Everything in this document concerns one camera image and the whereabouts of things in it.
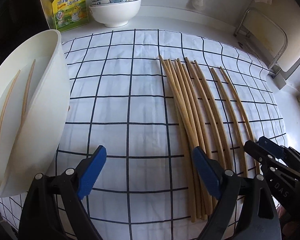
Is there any large white plastic bowl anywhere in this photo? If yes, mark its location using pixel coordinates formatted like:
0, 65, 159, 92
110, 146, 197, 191
0, 29, 71, 200

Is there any row of wooden chopsticks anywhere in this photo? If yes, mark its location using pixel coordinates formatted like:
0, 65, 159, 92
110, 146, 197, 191
159, 54, 262, 223

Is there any wooden chopstick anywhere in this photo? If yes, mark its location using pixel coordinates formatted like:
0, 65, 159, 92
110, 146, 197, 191
20, 59, 37, 122
0, 69, 21, 178

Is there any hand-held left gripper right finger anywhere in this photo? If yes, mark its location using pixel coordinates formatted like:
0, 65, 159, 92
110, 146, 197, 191
192, 146, 282, 240

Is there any yellow green seasoning pouch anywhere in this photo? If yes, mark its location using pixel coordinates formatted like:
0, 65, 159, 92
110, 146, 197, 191
51, 0, 90, 32

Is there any white black checked cloth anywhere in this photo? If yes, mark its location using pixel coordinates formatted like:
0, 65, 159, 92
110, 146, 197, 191
0, 28, 287, 240

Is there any plain white ceramic bowl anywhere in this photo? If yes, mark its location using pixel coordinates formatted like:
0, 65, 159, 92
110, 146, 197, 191
89, 0, 142, 28

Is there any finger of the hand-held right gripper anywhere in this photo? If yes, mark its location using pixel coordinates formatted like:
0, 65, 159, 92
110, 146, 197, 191
258, 136, 300, 174
244, 141, 294, 205

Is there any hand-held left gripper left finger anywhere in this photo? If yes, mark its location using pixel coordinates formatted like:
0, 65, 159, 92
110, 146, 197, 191
19, 145, 107, 240

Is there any stainless steel partition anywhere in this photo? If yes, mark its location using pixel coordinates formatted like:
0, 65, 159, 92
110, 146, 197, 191
36, 0, 56, 31

